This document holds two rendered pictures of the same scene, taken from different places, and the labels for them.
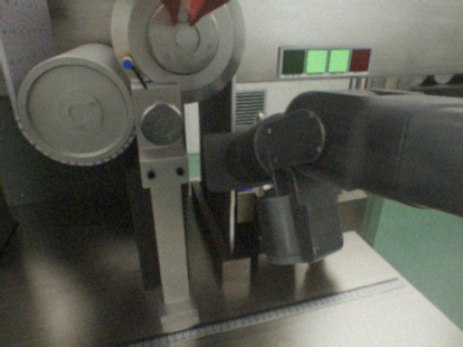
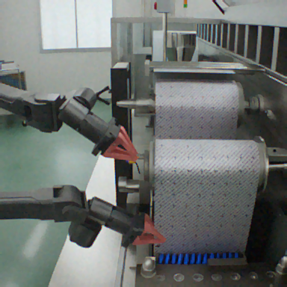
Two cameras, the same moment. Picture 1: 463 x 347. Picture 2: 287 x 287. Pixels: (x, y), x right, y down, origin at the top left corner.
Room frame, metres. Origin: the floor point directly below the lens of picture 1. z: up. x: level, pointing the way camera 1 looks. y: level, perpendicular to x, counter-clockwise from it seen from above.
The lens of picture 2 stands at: (0.57, -0.59, 1.58)
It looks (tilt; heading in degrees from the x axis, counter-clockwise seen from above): 23 degrees down; 108
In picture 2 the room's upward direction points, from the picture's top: straight up
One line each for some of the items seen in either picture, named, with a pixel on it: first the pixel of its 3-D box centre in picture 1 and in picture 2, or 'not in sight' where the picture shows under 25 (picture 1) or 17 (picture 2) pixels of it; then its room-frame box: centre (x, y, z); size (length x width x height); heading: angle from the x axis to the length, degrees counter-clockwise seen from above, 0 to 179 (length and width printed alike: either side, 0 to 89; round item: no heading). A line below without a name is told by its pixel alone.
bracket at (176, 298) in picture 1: (168, 214); (137, 223); (0.33, 0.07, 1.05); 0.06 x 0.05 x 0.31; 16
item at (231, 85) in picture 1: (212, 123); (202, 227); (0.51, 0.03, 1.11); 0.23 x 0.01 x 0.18; 16
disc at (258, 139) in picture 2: not in sight; (257, 166); (0.62, 0.12, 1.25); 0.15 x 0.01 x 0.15; 106
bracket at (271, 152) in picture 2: not in sight; (276, 153); (0.66, 0.13, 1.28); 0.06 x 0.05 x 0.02; 16
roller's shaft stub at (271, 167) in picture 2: not in sight; (271, 166); (0.66, 0.13, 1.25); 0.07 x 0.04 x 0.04; 16
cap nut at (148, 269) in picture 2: not in sight; (148, 265); (0.40, -0.08, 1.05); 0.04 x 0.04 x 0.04
